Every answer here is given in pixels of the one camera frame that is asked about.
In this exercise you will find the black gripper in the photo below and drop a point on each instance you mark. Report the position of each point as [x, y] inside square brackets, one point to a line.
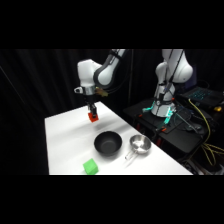
[91, 101]

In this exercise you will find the red cube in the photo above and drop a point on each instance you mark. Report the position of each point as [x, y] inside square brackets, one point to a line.
[93, 117]

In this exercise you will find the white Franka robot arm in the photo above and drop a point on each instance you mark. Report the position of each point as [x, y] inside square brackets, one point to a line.
[86, 71]

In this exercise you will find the black bowl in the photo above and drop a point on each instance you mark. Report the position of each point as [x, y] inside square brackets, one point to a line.
[107, 143]

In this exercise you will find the green cube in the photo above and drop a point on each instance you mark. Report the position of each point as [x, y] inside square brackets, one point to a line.
[90, 166]

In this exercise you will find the small steel saucepan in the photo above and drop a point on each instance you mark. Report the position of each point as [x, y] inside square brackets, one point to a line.
[140, 143]

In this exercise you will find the black curtain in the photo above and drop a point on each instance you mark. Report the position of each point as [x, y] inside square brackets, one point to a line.
[33, 83]

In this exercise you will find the black robot stand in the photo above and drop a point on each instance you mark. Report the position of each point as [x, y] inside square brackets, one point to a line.
[180, 133]

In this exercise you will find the black laptop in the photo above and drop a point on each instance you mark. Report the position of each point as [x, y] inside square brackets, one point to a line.
[201, 95]

